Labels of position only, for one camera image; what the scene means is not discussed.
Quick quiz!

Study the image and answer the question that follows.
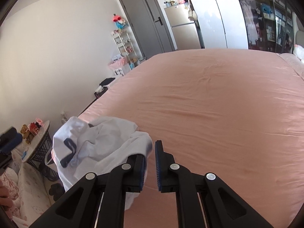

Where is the red and blue plush toy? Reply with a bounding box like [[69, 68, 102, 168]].
[[112, 14, 127, 29]]

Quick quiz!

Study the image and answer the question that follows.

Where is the grey door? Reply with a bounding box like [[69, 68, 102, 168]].
[[119, 0, 174, 59]]

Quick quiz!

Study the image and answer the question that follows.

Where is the pink bed sheet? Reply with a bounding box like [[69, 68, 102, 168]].
[[80, 49, 303, 227]]

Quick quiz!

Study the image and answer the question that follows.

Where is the pink pillow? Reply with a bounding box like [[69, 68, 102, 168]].
[[279, 53, 304, 79]]

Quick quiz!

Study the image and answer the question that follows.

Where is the round white side table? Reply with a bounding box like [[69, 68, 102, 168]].
[[22, 120, 59, 182]]

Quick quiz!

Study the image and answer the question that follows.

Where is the white shirt with navy trim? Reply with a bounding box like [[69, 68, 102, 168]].
[[51, 116, 154, 211]]

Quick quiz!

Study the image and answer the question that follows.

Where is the white storage shelf rack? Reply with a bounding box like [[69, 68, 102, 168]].
[[111, 29, 138, 68]]

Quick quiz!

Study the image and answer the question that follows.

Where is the pink storage box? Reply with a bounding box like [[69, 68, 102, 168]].
[[108, 57, 131, 76]]

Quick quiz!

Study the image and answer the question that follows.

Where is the black clothes pile on stool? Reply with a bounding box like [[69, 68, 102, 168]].
[[99, 77, 115, 86]]

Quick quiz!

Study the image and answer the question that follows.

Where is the brown teddy bear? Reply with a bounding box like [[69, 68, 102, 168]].
[[20, 125, 34, 145]]

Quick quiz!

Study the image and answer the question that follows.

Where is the pink patterned blanket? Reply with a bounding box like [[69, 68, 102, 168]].
[[1, 164, 51, 227]]

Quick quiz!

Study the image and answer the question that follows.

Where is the beige refrigerator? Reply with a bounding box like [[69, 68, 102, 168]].
[[164, 4, 201, 51]]

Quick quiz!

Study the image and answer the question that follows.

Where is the dark glass display cabinet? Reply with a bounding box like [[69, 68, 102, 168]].
[[239, 0, 294, 54]]

